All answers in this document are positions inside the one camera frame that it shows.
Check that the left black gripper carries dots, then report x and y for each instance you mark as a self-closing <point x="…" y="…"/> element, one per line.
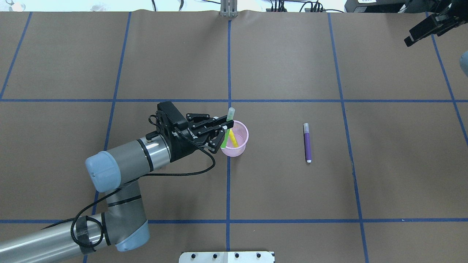
<point x="184" y="144"/>

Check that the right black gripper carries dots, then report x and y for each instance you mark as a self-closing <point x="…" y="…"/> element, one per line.
<point x="435" y="24"/>

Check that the yellow highlighter pen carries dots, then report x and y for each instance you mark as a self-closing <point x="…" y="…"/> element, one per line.
<point x="232" y="138"/>

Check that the green highlighter pen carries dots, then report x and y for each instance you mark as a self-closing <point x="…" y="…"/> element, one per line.
<point x="230" y="117"/>

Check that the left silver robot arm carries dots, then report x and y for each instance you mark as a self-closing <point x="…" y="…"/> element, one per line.
<point x="118" y="217"/>

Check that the purple highlighter pen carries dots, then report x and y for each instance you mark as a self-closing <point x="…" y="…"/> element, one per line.
<point x="306" y="140"/>

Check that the round silver key tag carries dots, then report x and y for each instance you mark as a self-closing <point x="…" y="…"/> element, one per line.
<point x="15" y="6"/>

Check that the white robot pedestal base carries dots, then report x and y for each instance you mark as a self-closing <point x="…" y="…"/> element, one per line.
<point x="228" y="257"/>

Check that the grey aluminium frame post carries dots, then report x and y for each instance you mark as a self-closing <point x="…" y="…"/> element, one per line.
<point x="228" y="8"/>

